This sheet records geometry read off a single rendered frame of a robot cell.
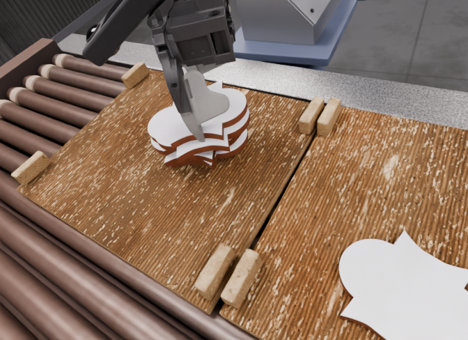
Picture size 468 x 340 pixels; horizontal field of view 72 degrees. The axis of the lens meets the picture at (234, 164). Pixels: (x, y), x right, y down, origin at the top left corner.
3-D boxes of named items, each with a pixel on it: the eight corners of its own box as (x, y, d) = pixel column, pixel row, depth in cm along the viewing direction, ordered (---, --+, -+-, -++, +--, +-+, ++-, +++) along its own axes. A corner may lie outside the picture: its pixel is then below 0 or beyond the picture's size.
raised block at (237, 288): (250, 256, 38) (246, 245, 36) (264, 262, 37) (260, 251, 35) (223, 304, 35) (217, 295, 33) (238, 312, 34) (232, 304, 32)
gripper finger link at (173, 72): (189, 115, 36) (166, 31, 33) (175, 117, 36) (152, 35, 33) (196, 104, 40) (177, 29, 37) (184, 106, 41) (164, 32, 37)
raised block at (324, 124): (330, 109, 51) (330, 95, 49) (341, 111, 50) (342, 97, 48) (315, 134, 48) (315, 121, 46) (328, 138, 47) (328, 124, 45)
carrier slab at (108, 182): (150, 74, 72) (147, 67, 71) (328, 113, 52) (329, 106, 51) (21, 194, 56) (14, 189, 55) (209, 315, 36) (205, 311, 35)
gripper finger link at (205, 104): (237, 143, 39) (219, 65, 35) (189, 151, 40) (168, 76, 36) (238, 134, 41) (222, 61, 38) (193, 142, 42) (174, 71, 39)
